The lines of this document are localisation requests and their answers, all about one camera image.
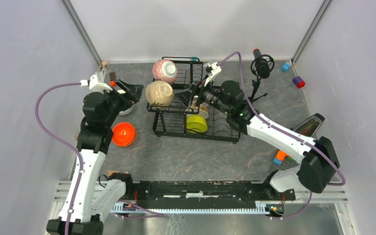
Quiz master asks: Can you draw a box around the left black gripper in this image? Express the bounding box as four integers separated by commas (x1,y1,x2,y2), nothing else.
102,78,145,126

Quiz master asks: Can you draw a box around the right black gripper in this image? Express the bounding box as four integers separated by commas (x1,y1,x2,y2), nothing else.
174,74,232,116

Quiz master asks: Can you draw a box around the white bowl grey rim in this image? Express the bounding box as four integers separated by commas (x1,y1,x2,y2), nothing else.
119,106,133,116

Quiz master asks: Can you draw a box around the beige ceramic bowl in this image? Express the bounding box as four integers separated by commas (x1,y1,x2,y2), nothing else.
145,80,174,107

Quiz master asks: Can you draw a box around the orange bowl rack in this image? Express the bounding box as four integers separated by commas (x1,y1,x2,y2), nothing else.
112,122,136,147

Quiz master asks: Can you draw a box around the pink floral bowl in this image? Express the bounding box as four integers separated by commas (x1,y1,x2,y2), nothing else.
152,59,178,85

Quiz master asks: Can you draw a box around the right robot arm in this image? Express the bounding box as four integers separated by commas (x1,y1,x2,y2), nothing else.
175,80,342,200

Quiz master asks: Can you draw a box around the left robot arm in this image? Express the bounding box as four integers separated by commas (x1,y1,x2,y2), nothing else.
45,78,144,235

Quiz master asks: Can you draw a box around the patterned cream bowl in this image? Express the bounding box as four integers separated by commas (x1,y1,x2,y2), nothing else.
199,104,209,119

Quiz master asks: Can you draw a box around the lime green bowl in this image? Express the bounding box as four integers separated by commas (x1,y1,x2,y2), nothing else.
187,115,208,133

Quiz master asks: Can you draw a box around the brown block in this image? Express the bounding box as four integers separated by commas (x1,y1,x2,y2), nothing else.
109,72,117,81

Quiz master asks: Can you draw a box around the black microphone on tripod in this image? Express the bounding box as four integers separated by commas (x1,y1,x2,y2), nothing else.
248,48,275,103

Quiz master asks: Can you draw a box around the blue block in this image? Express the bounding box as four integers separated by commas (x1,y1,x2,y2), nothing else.
281,61,292,72

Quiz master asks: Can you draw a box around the small blue brick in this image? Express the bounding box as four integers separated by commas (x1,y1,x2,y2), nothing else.
273,158,282,165

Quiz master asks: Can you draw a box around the orange curved block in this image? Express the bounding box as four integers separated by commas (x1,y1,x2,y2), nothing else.
276,150,288,161

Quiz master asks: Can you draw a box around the purple red block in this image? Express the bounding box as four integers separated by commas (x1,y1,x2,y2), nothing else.
292,76,306,89

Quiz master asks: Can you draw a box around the grey lego baseplate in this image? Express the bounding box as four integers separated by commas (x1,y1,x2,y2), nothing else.
267,158,300,173

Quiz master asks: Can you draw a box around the black wire dish rack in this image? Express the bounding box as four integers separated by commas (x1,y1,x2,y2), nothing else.
146,56,241,144

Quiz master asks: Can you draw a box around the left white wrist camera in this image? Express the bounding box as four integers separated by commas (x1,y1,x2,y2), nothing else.
89,71,113,94

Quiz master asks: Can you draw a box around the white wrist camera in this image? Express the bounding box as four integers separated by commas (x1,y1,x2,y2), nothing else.
204,62,222,86
89,71,113,94

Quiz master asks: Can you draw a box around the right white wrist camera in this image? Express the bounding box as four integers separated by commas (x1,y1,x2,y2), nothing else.
204,62,222,86

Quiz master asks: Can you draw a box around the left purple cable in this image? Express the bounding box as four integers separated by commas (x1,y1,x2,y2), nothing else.
35,82,90,235

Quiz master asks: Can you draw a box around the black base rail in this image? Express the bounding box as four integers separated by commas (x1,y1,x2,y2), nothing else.
134,181,296,209

